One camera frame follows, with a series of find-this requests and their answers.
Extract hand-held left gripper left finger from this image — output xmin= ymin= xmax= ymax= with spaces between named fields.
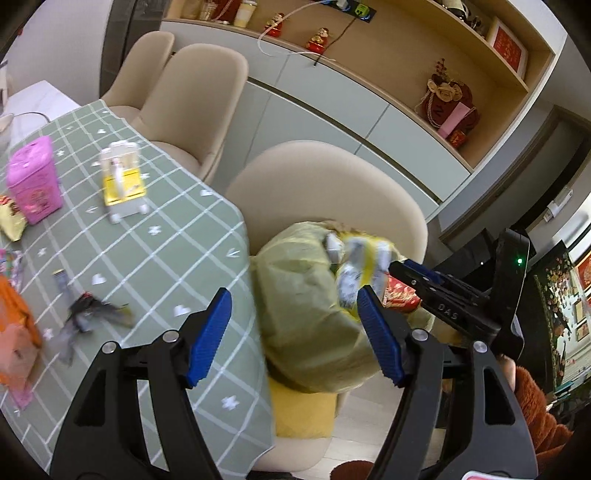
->
xmin=48 ymin=287 xmax=233 ymax=480

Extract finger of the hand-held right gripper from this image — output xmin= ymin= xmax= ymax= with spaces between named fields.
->
xmin=389 ymin=261 xmax=444 ymax=301
xmin=404 ymin=260 xmax=481 ymax=289

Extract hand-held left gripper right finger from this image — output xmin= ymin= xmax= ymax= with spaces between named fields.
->
xmin=357 ymin=285 xmax=539 ymax=480

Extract bin with yellow-green bag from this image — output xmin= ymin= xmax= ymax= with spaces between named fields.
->
xmin=252 ymin=220 xmax=435 ymax=393

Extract person's left forearm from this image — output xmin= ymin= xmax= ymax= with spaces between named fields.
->
xmin=331 ymin=462 xmax=372 ymax=480

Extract person's right forearm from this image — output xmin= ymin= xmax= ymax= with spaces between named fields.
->
xmin=501 ymin=360 xmax=574 ymax=457

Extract black furniture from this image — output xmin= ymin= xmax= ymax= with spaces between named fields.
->
xmin=443 ymin=228 xmax=509 ymax=278

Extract dark floral painting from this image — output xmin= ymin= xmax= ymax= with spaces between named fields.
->
xmin=531 ymin=240 xmax=591 ymax=398

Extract green checked tablecloth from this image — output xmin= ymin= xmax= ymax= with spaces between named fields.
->
xmin=0 ymin=99 xmax=278 ymax=472

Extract yellow seat cushion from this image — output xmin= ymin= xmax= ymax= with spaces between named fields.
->
xmin=268 ymin=381 xmax=338 ymax=439

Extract black foil wrapper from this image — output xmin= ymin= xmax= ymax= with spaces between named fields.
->
xmin=53 ymin=270 xmax=134 ymax=365

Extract beige dining chair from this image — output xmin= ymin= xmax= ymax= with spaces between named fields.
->
xmin=131 ymin=44 xmax=249 ymax=185
xmin=100 ymin=31 xmax=175 ymax=112
xmin=226 ymin=141 xmax=430 ymax=472

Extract white and yellow toy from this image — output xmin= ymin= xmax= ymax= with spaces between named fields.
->
xmin=99 ymin=141 xmax=149 ymax=225

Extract orange packet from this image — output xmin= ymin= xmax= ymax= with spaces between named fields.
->
xmin=0 ymin=274 xmax=42 ymax=386

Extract white low cabinet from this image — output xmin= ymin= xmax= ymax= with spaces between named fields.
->
xmin=159 ymin=18 xmax=472 ymax=232

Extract colourful candy wrapper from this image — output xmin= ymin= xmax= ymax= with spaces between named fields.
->
xmin=0 ymin=249 xmax=24 ymax=288

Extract wooden shelf unit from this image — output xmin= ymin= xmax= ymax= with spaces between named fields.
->
xmin=159 ymin=0 xmax=568 ymax=174

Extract pink tin box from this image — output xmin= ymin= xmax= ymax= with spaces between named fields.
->
xmin=7 ymin=136 xmax=64 ymax=225

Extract black power strip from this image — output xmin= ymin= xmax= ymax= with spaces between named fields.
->
xmin=323 ymin=0 xmax=377 ymax=21

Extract white lidded cup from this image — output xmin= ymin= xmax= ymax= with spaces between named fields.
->
xmin=234 ymin=0 xmax=257 ymax=27

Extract dark glass cabinet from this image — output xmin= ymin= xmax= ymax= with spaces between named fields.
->
xmin=99 ymin=0 xmax=167 ymax=95

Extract red picture frame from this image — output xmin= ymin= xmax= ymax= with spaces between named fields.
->
xmin=486 ymin=16 xmax=529 ymax=77

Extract black cable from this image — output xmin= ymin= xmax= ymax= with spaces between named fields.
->
xmin=310 ymin=14 xmax=358 ymax=66

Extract white charger cable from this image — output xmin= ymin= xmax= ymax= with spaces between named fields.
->
xmin=257 ymin=0 xmax=338 ymax=58

